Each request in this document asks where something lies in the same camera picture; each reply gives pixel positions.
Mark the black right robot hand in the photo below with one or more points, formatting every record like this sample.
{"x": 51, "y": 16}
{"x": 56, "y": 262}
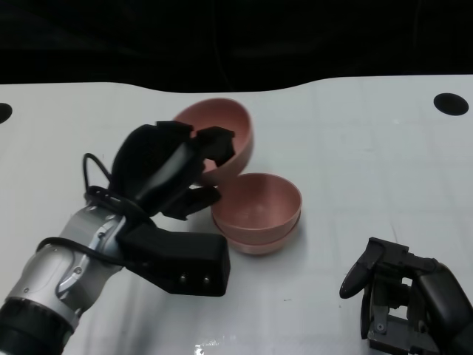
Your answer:
{"x": 443, "y": 296}

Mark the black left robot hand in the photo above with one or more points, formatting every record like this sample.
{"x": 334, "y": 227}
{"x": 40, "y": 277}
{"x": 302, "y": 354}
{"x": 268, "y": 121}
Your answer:
{"x": 148, "y": 162}

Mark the pink plastic bowl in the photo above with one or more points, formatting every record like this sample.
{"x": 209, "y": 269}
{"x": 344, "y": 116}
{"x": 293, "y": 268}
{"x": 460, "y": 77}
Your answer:
{"x": 258, "y": 207}
{"x": 229, "y": 118}
{"x": 258, "y": 246}

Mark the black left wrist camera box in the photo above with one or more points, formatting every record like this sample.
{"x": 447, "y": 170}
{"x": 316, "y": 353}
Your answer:
{"x": 184, "y": 255}

